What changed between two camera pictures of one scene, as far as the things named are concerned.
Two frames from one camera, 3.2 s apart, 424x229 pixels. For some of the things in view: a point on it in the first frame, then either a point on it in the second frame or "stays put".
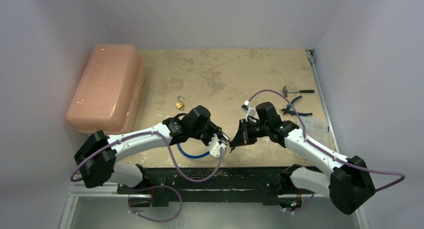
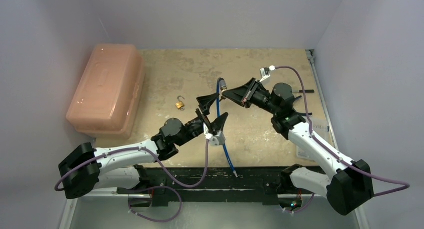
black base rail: x=209 y=183 stays put
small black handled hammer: x=285 y=91 stays put
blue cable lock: x=194 y=156 → x=223 y=88
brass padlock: x=180 y=105 stays put
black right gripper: x=244 y=132 → x=250 y=95
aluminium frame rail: x=312 y=59 stays put
